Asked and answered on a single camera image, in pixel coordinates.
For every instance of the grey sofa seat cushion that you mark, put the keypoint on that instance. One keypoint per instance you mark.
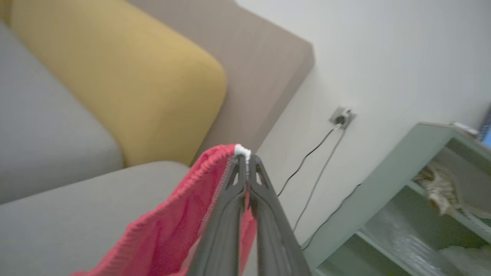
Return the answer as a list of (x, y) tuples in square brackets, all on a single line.
[(76, 226), (42, 126)]

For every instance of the red and white garment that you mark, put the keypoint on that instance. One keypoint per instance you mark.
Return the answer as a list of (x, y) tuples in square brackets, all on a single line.
[(172, 230)]

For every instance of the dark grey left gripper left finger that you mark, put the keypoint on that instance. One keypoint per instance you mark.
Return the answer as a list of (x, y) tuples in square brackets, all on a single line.
[(222, 237)]

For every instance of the white wall socket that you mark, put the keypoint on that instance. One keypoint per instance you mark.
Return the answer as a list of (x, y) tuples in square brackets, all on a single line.
[(342, 117)]

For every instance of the blue box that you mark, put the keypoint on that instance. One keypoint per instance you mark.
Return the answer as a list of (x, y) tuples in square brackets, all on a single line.
[(486, 130)]

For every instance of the pale green shelf unit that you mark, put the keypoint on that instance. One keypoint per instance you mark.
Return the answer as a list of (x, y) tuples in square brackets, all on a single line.
[(379, 184)]

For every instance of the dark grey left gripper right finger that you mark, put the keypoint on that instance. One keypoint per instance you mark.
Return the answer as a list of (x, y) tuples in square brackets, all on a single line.
[(276, 241)]

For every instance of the beige crumpled cloth item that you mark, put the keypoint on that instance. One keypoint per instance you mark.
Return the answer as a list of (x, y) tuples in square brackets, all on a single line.
[(441, 188)]

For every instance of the yellow sofa cushion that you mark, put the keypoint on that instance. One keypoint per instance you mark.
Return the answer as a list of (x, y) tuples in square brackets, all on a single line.
[(4, 9), (126, 76)]

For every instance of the grey sofa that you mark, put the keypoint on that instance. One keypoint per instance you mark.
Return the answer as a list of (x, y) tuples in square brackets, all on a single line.
[(261, 57)]

